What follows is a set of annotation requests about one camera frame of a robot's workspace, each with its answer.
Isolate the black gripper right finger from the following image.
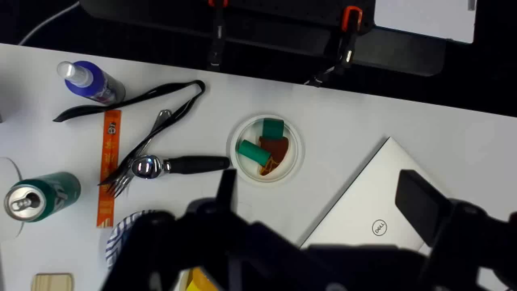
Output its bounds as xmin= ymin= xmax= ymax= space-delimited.
xmin=395 ymin=170 xmax=453 ymax=245

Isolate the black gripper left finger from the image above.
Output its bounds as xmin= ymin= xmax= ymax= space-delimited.
xmin=217 ymin=170 xmax=238 ymax=203

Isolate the black handled metal spoon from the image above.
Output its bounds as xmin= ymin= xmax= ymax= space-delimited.
xmin=135 ymin=155 xmax=230 ymax=179

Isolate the silver laptop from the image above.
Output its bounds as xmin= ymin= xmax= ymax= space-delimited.
xmin=300 ymin=136 xmax=517 ymax=291

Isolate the white plate with blocks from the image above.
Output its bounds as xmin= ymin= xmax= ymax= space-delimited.
xmin=229 ymin=115 xmax=304 ymax=186

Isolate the metal fork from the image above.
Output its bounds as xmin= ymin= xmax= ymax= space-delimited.
xmin=103 ymin=110 xmax=172 ymax=197

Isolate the blue patterned white bowl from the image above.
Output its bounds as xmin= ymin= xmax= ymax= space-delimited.
xmin=104 ymin=210 xmax=148 ymax=270

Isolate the orange ruler strip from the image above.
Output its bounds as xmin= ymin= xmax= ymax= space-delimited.
xmin=98 ymin=110 xmax=122 ymax=228

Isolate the left orange black clamp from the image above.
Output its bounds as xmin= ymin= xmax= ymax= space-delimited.
xmin=209 ymin=0 xmax=230 ymax=68

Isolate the orange black clamp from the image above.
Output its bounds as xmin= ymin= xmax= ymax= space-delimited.
xmin=308 ymin=5 xmax=364 ymax=87
xmin=209 ymin=0 xmax=230 ymax=68

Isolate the blue white spray bottle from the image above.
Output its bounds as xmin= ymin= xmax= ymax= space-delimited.
xmin=57 ymin=61 xmax=127 ymax=105

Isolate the green soda can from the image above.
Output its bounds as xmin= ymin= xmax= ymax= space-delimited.
xmin=4 ymin=171 xmax=82 ymax=223

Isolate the small wooden block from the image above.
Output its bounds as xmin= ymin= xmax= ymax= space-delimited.
xmin=31 ymin=273 xmax=75 ymax=291

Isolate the right orange black clamp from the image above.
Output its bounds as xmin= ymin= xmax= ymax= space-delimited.
xmin=308 ymin=5 xmax=364 ymax=87

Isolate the black lanyard strap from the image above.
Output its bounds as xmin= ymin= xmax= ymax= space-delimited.
xmin=52 ymin=79 xmax=208 ymax=186

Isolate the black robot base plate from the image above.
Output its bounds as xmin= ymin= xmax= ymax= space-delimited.
xmin=80 ymin=0 xmax=447 ymax=76

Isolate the white cable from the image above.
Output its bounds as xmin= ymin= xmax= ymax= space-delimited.
xmin=19 ymin=0 xmax=82 ymax=47

